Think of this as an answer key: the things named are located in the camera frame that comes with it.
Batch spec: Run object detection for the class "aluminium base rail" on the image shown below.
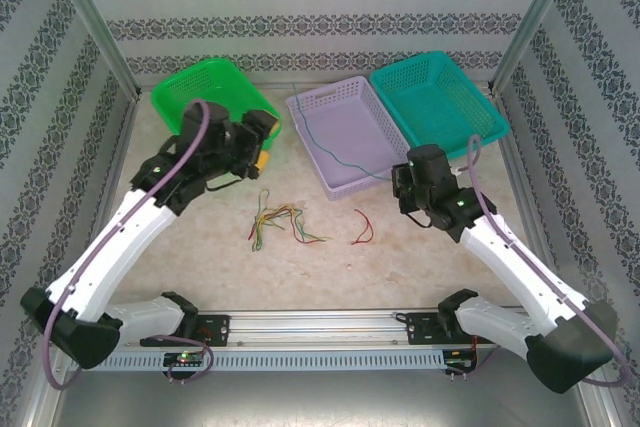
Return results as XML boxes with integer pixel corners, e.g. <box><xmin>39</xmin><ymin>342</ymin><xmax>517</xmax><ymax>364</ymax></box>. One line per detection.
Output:
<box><xmin>49</xmin><ymin>310</ymin><xmax>506</xmax><ymax>348</ymax></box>

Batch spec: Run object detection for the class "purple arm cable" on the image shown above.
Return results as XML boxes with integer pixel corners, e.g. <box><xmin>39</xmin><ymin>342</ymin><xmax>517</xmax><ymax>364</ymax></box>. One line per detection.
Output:
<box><xmin>42</xmin><ymin>98</ymin><xmax>216</xmax><ymax>392</ymax></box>
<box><xmin>447</xmin><ymin>134</ymin><xmax>634</xmax><ymax>389</ymax></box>

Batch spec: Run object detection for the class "small circuit board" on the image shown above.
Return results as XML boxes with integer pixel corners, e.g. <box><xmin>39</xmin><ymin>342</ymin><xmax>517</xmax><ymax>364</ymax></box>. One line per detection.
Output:
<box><xmin>163</xmin><ymin>351</ymin><xmax>209</xmax><ymax>372</ymax></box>
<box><xmin>444</xmin><ymin>349</ymin><xmax>479</xmax><ymax>373</ymax></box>

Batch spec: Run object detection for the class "aluminium table side rail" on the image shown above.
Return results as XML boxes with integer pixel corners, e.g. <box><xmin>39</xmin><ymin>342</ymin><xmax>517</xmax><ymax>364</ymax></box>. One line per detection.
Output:
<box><xmin>67</xmin><ymin>91</ymin><xmax>141</xmax><ymax>316</ymax></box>

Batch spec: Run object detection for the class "aluminium frame post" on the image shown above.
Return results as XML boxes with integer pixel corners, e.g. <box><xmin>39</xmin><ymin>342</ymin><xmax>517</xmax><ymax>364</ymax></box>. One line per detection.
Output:
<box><xmin>43</xmin><ymin>0</ymin><xmax>143</xmax><ymax>97</ymax></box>
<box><xmin>488</xmin><ymin>0</ymin><xmax>585</xmax><ymax>94</ymax></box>

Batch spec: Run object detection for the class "lilac plastic basket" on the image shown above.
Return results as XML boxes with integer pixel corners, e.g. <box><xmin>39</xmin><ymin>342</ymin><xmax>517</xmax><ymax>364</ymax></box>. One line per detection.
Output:
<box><xmin>285</xmin><ymin>75</ymin><xmax>414</xmax><ymax>202</ymax></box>

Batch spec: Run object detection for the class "black gripper power cable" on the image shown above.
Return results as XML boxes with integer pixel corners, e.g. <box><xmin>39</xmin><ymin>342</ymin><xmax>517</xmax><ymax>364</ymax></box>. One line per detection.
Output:
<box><xmin>204</xmin><ymin>174</ymin><xmax>241</xmax><ymax>193</ymax></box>
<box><xmin>405</xmin><ymin>210</ymin><xmax>436</xmax><ymax>229</ymax></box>

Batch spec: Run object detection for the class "green plastic basket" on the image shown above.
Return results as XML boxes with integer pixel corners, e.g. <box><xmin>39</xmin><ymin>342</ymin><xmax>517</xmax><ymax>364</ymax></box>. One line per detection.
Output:
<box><xmin>150</xmin><ymin>56</ymin><xmax>284</xmax><ymax>152</ymax></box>

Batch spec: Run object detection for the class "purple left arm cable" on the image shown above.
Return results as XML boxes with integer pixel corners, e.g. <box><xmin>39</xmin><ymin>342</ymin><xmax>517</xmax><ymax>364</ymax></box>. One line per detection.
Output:
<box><xmin>42</xmin><ymin>98</ymin><xmax>216</xmax><ymax>392</ymax></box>

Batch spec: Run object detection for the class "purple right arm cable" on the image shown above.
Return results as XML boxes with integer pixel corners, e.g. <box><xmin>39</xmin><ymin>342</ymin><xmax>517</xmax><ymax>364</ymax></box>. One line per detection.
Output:
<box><xmin>447</xmin><ymin>134</ymin><xmax>634</xmax><ymax>389</ymax></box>

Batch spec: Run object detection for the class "yellow green striped wire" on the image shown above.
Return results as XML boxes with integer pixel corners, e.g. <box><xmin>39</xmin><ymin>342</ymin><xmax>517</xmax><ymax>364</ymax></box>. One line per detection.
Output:
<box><xmin>259</xmin><ymin>203</ymin><xmax>301</xmax><ymax>228</ymax></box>
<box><xmin>292</xmin><ymin>206</ymin><xmax>309</xmax><ymax>241</ymax></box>
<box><xmin>252</xmin><ymin>189</ymin><xmax>271</xmax><ymax>252</ymax></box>

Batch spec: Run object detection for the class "white slotted cable duct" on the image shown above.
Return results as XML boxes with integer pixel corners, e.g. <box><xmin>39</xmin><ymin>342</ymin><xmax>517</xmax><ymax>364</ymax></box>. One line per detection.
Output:
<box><xmin>67</xmin><ymin>349</ymin><xmax>451</xmax><ymax>373</ymax></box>

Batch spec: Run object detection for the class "red wire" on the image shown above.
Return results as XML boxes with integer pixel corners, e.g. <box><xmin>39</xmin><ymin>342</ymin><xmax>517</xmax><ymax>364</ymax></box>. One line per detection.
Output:
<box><xmin>247</xmin><ymin>214</ymin><xmax>287</xmax><ymax>239</ymax></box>
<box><xmin>351</xmin><ymin>208</ymin><xmax>376</xmax><ymax>247</ymax></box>

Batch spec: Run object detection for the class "teal plastic basket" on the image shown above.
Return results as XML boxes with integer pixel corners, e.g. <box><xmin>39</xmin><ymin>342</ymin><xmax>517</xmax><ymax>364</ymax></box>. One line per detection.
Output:
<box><xmin>368</xmin><ymin>50</ymin><xmax>510</xmax><ymax>161</ymax></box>

